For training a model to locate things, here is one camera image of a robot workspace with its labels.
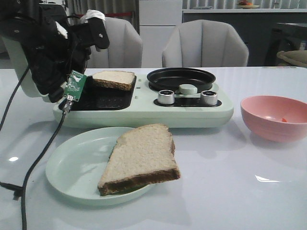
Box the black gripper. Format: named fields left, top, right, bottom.
left=0, top=0, right=109, bottom=94

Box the bread slice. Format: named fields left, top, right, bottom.
left=92, top=70, right=135, bottom=91
left=97, top=124, right=180, bottom=196

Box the green breakfast maker lid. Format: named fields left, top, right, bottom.
left=2, top=37, right=64, bottom=103

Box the pink bowl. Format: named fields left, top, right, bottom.
left=240, top=95, right=307, bottom=142

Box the green breakfast maker base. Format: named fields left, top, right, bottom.
left=63, top=75, right=234, bottom=128

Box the left grey chair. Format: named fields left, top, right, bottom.
left=87, top=17, right=143, bottom=69

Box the grey chair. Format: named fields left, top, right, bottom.
left=87, top=17, right=143, bottom=69
left=162, top=20, right=249, bottom=68

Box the green circuit board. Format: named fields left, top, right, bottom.
left=63, top=70, right=87, bottom=102

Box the white refrigerator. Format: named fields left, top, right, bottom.
left=139, top=0, right=182, bottom=68

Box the black round frying pan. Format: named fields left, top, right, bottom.
left=147, top=68, right=216, bottom=93

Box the left silver control knob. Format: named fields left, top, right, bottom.
left=157, top=90, right=175, bottom=105

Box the silver control knob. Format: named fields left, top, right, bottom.
left=200, top=91, right=218, bottom=106
left=157, top=90, right=175, bottom=105

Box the right grey chair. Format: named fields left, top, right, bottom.
left=162, top=20, right=249, bottom=68

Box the right silver control knob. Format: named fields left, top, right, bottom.
left=200, top=91, right=218, bottom=106

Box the light green plate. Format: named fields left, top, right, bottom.
left=46, top=127, right=154, bottom=206

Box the fruit plate on counter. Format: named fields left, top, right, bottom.
left=237, top=0, right=260, bottom=9

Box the dark grey counter cabinet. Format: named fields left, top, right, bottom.
left=182, top=9, right=307, bottom=66

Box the black washing machine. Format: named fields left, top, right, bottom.
left=264, top=23, right=307, bottom=66

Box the beige cushion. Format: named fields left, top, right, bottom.
left=276, top=50, right=307, bottom=68

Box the black left cable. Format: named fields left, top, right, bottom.
left=0, top=64, right=72, bottom=230

